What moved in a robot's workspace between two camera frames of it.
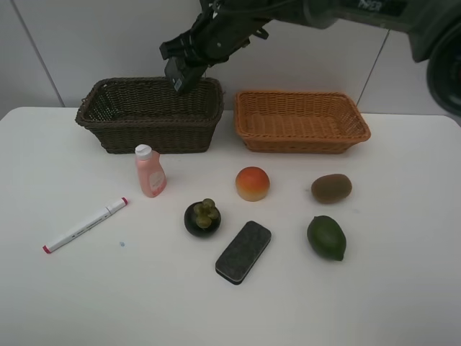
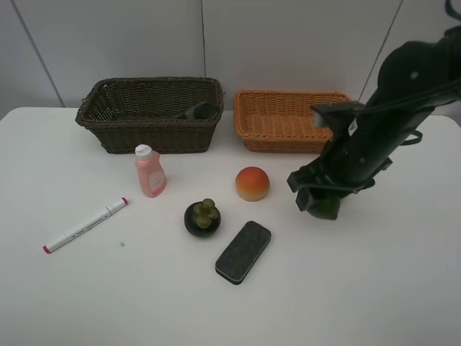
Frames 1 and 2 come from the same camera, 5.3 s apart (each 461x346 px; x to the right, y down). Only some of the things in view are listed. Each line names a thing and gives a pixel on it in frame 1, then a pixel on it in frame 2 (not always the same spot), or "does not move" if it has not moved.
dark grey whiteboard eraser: [243, 253] does not move
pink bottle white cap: [152, 177] does not move
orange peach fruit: [253, 184] does not move
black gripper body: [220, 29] to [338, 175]
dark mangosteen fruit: [202, 218] does not move
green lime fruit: [327, 237] to [327, 208]
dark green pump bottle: [175, 69] to [202, 110]
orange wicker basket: [298, 122] does not move
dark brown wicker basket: [127, 112] does not move
